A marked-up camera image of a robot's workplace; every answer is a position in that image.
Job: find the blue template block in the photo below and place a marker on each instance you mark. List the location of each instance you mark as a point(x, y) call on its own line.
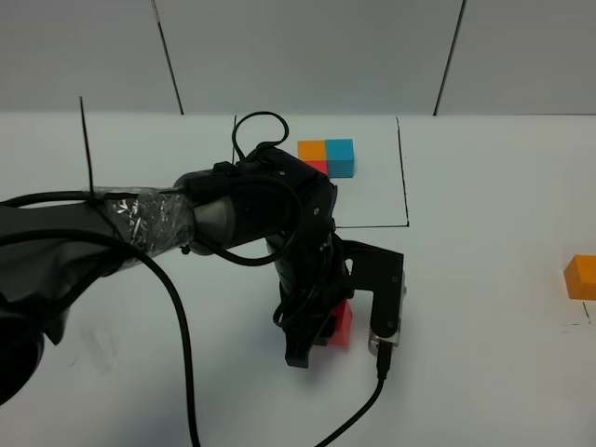
point(340, 158)

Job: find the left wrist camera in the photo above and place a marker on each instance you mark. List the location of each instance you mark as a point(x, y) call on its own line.
point(380, 272)

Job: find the red template block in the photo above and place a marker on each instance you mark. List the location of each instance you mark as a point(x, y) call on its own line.
point(319, 165)

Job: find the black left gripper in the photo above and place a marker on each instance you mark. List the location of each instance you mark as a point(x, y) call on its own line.
point(312, 277)

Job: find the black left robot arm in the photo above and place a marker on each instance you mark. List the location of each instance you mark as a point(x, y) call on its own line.
point(268, 208)

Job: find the orange template block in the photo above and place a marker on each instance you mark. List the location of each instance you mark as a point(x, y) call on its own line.
point(312, 150)

